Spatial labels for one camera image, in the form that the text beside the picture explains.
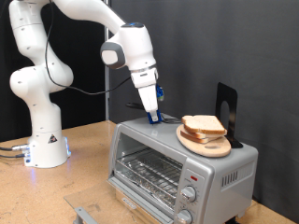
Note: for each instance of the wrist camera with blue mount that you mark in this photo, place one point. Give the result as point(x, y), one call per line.
point(159, 92)

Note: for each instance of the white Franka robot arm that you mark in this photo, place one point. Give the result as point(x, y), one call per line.
point(40, 81)

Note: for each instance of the silver toaster oven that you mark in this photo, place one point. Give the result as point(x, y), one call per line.
point(218, 168)

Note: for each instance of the vertical metal pole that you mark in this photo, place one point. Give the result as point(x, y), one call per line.
point(107, 109)

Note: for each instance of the black metal bookend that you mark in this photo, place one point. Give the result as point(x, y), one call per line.
point(227, 91)

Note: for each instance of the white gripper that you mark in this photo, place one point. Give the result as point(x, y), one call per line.
point(148, 98)

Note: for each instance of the silver oven knob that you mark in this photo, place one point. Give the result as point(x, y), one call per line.
point(183, 217)
point(188, 193)

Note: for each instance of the round wooden cutting board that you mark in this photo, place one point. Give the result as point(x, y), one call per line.
point(193, 146)

